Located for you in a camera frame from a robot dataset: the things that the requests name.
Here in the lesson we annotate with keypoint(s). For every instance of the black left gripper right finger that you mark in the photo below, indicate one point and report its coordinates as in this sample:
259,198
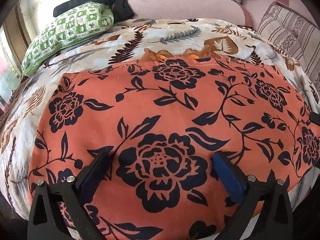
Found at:
276,218

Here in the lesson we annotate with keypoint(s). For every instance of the orange black floral garment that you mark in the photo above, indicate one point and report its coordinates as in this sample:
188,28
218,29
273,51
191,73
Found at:
160,123

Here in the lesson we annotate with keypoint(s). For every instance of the striped beige pillow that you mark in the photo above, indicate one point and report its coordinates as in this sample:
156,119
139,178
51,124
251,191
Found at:
294,35

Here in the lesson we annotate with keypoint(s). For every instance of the green white patterned pillow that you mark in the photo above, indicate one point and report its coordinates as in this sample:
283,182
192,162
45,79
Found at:
68,29

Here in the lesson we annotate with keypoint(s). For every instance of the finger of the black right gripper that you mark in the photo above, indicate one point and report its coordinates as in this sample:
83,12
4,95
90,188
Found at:
314,118

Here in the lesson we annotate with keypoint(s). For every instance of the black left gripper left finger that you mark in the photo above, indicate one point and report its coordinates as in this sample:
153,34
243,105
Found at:
45,218

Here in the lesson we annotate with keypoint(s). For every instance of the wooden glass wardrobe door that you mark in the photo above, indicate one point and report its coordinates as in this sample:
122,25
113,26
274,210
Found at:
14,43

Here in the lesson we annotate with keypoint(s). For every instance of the cream leaf-print fleece blanket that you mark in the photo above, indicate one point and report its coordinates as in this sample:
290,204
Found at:
124,42

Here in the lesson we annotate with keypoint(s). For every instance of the pink bed headboard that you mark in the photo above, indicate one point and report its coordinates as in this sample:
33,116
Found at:
246,13

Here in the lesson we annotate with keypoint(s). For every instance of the black cloth on pillow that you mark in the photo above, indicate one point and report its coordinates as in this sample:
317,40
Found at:
120,8

